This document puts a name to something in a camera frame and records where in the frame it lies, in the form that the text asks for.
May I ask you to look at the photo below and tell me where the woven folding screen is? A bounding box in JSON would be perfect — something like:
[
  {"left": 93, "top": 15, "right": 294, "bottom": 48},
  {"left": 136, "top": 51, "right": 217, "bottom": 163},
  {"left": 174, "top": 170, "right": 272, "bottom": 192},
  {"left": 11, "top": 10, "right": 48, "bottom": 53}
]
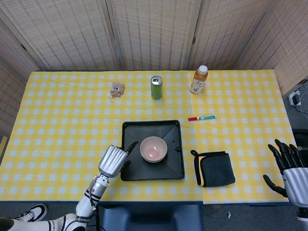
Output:
[{"left": 0, "top": 0, "right": 308, "bottom": 135}]

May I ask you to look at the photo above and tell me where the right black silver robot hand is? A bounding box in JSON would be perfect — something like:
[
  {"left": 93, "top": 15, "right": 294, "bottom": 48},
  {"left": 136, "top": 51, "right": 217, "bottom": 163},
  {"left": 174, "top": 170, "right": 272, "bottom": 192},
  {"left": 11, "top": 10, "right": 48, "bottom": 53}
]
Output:
[{"left": 263, "top": 139, "right": 308, "bottom": 207}]

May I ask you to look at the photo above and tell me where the black square plastic tray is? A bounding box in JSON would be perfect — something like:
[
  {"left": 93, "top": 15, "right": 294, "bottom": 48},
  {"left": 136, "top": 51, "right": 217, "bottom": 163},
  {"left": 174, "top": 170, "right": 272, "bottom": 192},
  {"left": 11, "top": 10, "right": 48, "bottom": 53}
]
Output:
[{"left": 120, "top": 119, "right": 185, "bottom": 182}]

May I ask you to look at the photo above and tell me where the orange tea bottle white cap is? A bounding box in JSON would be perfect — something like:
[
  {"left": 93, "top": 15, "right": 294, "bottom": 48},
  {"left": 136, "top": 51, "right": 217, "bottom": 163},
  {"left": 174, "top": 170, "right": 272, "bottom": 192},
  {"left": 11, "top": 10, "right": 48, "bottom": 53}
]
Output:
[{"left": 190, "top": 64, "right": 209, "bottom": 95}]

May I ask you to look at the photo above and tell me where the white navy sneaker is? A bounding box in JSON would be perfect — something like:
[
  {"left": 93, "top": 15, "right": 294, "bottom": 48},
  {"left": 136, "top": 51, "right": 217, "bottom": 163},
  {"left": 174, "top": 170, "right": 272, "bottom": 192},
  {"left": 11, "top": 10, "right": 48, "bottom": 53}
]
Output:
[{"left": 13, "top": 204, "right": 48, "bottom": 223}]

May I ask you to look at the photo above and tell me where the pink bowl with glossy bottom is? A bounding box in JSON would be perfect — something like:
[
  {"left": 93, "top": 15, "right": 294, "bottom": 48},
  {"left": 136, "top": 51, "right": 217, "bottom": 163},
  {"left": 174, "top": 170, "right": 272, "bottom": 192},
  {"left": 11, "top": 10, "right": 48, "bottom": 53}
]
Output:
[{"left": 140, "top": 136, "right": 168, "bottom": 162}]

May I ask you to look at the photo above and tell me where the small beige plush toy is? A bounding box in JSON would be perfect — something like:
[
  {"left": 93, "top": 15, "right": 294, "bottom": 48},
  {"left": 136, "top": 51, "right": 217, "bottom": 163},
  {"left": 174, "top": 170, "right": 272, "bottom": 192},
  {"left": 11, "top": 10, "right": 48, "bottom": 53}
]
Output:
[{"left": 110, "top": 81, "right": 125, "bottom": 98}]

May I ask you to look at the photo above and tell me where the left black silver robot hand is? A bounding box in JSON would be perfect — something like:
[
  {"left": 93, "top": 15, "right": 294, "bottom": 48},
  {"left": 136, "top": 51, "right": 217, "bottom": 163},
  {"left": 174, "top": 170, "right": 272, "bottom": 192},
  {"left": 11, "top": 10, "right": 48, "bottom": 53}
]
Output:
[{"left": 98, "top": 141, "right": 140, "bottom": 179}]

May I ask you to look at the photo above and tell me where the green drink can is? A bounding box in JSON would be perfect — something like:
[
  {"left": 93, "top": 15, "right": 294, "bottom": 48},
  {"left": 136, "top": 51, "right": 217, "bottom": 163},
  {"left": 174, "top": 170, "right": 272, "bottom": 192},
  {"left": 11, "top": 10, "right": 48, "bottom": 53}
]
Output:
[{"left": 151, "top": 75, "right": 163, "bottom": 100}]

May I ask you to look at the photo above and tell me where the yellow white checked tablecloth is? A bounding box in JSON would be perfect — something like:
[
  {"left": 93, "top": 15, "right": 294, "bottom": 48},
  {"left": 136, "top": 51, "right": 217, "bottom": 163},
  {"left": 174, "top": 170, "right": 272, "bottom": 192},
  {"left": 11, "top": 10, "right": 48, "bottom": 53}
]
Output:
[{"left": 0, "top": 70, "right": 303, "bottom": 205}]

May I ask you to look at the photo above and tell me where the white power adapter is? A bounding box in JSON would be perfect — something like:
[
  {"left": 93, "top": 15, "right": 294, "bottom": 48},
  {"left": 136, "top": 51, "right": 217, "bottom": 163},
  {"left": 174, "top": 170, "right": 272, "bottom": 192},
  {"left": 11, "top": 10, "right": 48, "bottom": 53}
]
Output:
[{"left": 288, "top": 90, "right": 303, "bottom": 106}]

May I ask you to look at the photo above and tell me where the folded grey yellow towel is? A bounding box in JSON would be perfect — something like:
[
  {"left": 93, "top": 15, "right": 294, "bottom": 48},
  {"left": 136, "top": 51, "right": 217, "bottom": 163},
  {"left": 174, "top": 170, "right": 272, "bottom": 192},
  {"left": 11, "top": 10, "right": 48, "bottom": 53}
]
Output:
[{"left": 190, "top": 149, "right": 236, "bottom": 188}]

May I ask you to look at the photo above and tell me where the red capped white marker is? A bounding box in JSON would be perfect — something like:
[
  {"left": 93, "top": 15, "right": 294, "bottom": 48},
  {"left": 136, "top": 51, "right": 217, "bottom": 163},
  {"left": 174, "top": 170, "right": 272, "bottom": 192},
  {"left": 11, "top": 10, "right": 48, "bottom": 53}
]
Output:
[{"left": 188, "top": 115, "right": 217, "bottom": 122}]

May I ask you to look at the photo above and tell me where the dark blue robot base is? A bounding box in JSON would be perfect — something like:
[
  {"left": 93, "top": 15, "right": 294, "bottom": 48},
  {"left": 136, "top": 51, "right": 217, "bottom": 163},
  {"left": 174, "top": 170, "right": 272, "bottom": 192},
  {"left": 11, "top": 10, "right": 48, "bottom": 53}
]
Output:
[{"left": 98, "top": 204, "right": 203, "bottom": 231}]

